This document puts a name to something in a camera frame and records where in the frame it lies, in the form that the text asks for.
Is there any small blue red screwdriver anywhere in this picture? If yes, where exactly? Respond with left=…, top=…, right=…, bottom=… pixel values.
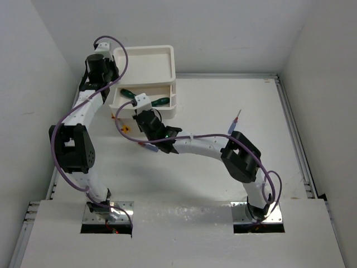
left=138, top=142, right=159, bottom=152

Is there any long green screwdriver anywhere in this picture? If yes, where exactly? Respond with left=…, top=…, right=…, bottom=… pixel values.
left=120, top=88, right=136, bottom=99

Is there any white drawer container box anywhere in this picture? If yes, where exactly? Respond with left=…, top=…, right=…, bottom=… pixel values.
left=113, top=45, right=176, bottom=87

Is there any blue handled screwdriver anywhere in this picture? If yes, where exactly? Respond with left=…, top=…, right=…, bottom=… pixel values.
left=228, top=109, right=242, bottom=135

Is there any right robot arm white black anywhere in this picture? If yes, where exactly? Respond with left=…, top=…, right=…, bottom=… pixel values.
left=133, top=110, right=276, bottom=221

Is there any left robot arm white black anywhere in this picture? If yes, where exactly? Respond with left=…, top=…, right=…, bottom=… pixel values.
left=49, top=52, right=118, bottom=215

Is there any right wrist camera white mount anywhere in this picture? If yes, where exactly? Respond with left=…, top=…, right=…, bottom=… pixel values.
left=133, top=93, right=152, bottom=114

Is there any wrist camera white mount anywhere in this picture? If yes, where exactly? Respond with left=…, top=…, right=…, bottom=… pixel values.
left=133, top=93, right=152, bottom=114
left=94, top=42, right=112, bottom=58

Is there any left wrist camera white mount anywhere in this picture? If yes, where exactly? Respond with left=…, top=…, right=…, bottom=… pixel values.
left=94, top=42, right=112, bottom=58

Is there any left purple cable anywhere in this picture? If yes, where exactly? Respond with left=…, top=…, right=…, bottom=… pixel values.
left=51, top=35, right=134, bottom=229

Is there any purple cable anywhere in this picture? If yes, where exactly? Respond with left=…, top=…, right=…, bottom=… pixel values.
left=115, top=100, right=281, bottom=224
left=51, top=35, right=134, bottom=229

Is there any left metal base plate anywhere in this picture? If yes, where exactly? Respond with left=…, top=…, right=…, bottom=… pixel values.
left=82, top=201, right=134, bottom=224

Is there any metal base plate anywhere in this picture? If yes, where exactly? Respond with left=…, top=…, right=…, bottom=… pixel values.
left=230, top=201, right=283, bottom=225
left=82, top=201, right=134, bottom=224

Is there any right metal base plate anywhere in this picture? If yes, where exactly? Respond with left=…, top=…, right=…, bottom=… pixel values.
left=230, top=201, right=283, bottom=225

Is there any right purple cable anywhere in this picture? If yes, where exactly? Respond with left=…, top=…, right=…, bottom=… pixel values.
left=115, top=100, right=281, bottom=224

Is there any aluminium frame rail left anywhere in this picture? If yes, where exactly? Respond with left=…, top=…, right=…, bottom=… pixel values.
left=8, top=180, right=56, bottom=267

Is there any aluminium frame rail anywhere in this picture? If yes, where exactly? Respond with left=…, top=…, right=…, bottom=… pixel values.
left=275, top=76, right=327, bottom=202
left=8, top=180, right=56, bottom=267

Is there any aluminium frame rail right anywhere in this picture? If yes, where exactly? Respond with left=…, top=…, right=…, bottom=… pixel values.
left=275, top=76, right=327, bottom=202

